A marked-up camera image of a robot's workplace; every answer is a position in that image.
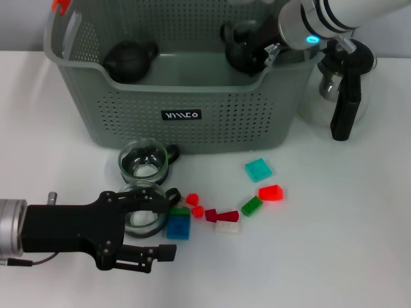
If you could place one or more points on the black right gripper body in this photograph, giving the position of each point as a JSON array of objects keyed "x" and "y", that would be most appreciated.
[{"x": 266, "y": 38}]

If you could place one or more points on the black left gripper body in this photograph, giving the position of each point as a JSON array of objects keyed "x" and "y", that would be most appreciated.
[{"x": 67, "y": 226}]

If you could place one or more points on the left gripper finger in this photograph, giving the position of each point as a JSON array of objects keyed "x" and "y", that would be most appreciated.
[
  {"x": 144, "y": 203},
  {"x": 144, "y": 256}
]

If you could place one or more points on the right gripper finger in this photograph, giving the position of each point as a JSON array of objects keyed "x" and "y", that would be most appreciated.
[
  {"x": 252, "y": 68},
  {"x": 250, "y": 35}
]

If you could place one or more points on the black bin logo label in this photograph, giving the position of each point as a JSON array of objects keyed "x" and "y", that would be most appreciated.
[{"x": 181, "y": 115}]

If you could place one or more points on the grey-green perforated storage bin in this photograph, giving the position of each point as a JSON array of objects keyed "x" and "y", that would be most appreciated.
[{"x": 135, "y": 106}]

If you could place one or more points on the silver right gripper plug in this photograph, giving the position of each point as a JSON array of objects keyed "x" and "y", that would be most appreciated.
[{"x": 271, "y": 53}]

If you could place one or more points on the round glass jar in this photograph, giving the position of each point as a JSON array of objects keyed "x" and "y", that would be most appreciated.
[{"x": 144, "y": 168}]

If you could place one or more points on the small green toy brick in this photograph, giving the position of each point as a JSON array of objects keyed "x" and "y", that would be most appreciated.
[{"x": 180, "y": 211}]

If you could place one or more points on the small white toy brick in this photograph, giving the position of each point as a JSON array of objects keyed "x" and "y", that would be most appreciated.
[{"x": 182, "y": 201}]

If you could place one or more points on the blue square toy brick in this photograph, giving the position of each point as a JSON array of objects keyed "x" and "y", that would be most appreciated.
[{"x": 178, "y": 227}]

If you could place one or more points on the small red toy brick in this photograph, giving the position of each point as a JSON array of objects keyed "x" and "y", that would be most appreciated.
[
  {"x": 192, "y": 199},
  {"x": 198, "y": 211}
]

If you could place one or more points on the dark red toy brick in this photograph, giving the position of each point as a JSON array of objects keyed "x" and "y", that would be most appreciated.
[{"x": 224, "y": 215}]

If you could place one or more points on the white two-stud toy brick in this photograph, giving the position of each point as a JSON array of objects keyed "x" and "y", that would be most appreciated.
[{"x": 228, "y": 227}]

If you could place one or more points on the teal square toy brick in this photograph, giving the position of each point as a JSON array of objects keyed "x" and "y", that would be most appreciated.
[{"x": 258, "y": 170}]

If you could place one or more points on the green rectangular toy brick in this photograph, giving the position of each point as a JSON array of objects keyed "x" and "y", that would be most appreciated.
[{"x": 252, "y": 206}]

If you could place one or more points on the black clay teapot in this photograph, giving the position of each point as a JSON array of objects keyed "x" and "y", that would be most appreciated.
[{"x": 126, "y": 64}]

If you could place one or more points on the bright red slope brick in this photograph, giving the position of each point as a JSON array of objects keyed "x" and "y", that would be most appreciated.
[{"x": 271, "y": 193}]

